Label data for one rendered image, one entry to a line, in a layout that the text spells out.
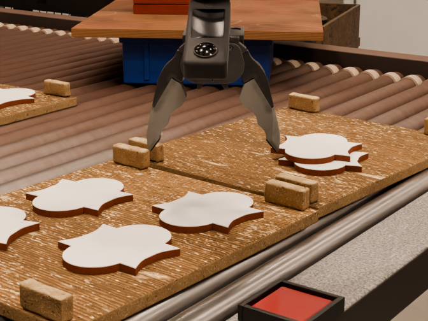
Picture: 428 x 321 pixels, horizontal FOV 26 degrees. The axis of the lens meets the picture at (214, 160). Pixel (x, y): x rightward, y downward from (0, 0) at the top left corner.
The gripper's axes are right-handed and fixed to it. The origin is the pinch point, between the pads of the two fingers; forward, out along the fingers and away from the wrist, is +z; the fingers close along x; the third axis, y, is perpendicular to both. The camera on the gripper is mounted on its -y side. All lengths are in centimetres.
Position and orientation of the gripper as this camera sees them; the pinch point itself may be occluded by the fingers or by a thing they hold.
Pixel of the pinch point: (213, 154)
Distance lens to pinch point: 108.4
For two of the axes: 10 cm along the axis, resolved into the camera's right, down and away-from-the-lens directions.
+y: 0.4, -3.0, 9.5
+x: -10.0, -0.1, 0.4
